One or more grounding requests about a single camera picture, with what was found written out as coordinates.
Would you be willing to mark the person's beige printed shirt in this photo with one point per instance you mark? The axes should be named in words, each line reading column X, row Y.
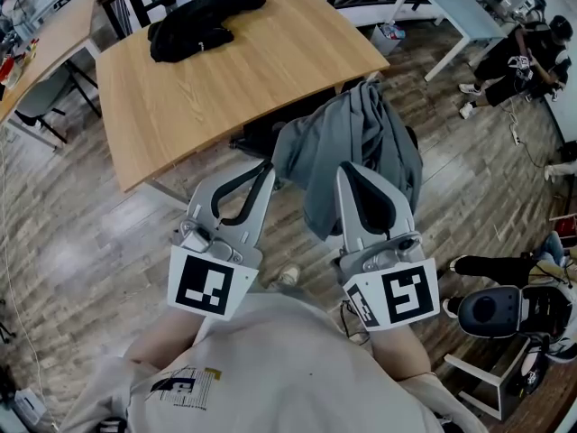
column 279, row 377

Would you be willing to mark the black office chair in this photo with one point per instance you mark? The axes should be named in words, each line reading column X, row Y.
column 279, row 129

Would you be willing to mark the black garment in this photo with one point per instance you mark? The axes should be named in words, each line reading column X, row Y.
column 194, row 30

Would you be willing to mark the small white table dark top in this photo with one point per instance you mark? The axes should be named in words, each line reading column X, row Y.
column 478, row 374

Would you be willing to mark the black printed cap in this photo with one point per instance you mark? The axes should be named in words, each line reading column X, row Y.
column 534, row 377

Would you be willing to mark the grey shell chair black legs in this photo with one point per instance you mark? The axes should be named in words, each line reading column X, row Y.
column 40, row 99

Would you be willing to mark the white power strip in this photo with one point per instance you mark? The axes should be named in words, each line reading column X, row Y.
column 516, row 135

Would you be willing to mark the narrow wooden table white legs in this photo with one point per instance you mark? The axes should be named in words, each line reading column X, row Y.
column 54, row 48

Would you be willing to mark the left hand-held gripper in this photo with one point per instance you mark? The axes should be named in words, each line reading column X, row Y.
column 203, row 282

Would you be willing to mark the large wooden table white legs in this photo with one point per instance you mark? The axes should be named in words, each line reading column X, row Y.
column 203, row 106

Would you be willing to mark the pale blue table white legs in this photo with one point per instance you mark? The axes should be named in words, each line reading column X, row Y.
column 451, row 7

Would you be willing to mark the grey white backpack unit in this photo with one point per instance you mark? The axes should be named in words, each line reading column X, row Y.
column 489, row 309

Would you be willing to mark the person's right forearm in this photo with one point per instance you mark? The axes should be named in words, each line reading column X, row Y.
column 401, row 354

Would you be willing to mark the bin with colourful packets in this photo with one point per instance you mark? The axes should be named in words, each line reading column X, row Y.
column 385, row 43

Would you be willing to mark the beige fabric bundle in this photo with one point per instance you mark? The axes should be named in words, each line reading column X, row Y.
column 556, row 266

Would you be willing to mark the person's right shoe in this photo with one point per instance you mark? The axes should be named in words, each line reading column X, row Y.
column 286, row 275

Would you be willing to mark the grey garment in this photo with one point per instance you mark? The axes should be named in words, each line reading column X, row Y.
column 342, row 142

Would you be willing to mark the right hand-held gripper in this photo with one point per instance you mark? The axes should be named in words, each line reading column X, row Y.
column 405, row 296

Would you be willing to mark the person's left forearm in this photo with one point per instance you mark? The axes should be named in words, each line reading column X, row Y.
column 164, row 338

